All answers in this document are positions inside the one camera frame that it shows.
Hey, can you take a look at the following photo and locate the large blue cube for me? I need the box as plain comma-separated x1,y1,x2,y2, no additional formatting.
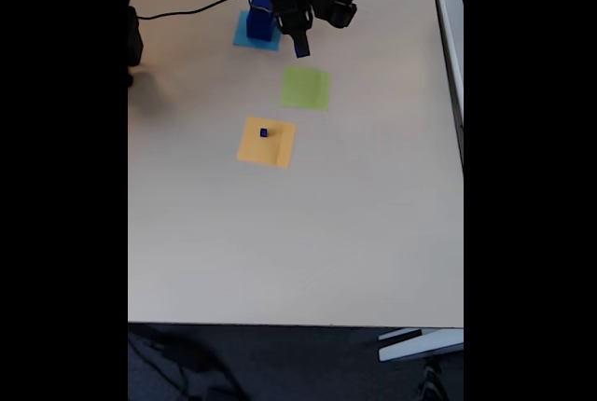
245,9,281,43

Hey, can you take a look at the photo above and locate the orange paper square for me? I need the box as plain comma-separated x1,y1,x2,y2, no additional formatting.
235,115,298,170

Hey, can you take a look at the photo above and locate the medium blue cube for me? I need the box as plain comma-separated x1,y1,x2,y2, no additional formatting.
250,0,276,19

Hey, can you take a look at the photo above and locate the green paper square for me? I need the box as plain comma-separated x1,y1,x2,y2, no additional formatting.
278,66,332,112

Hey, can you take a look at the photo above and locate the white neighbouring desk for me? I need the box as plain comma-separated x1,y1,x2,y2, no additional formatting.
427,0,465,172

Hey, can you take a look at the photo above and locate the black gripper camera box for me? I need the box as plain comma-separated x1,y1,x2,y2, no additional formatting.
311,0,359,30

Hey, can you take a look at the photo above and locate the blue paper square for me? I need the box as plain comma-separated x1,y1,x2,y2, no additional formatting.
231,8,285,52

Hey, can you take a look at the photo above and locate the white table foot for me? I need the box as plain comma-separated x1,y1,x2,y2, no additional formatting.
377,326,465,363

